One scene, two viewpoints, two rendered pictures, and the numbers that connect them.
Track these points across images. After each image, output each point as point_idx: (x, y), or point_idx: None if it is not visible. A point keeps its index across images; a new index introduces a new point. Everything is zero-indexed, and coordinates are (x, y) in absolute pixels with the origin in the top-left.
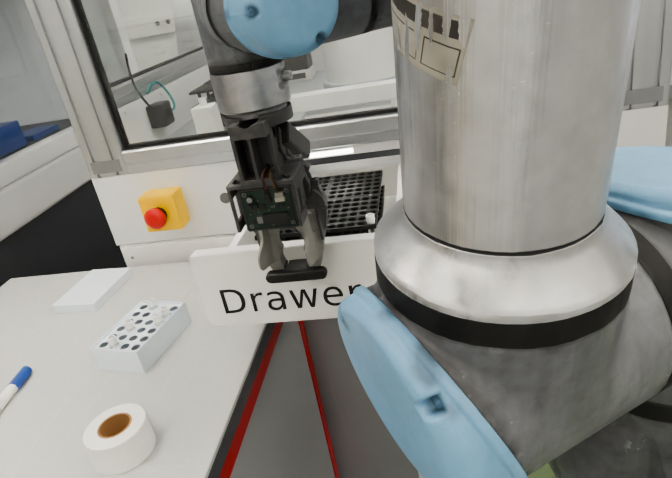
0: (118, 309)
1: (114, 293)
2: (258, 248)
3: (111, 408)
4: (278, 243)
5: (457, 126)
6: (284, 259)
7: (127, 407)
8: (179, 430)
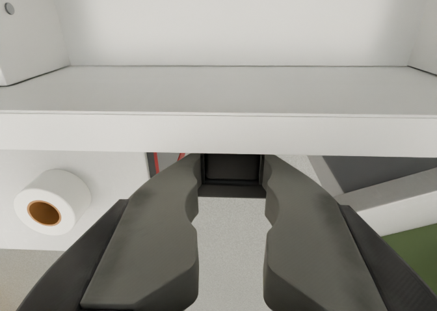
0: None
1: None
2: (106, 144)
3: (20, 194)
4: (189, 218)
5: None
6: (198, 169)
7: (38, 194)
8: (102, 174)
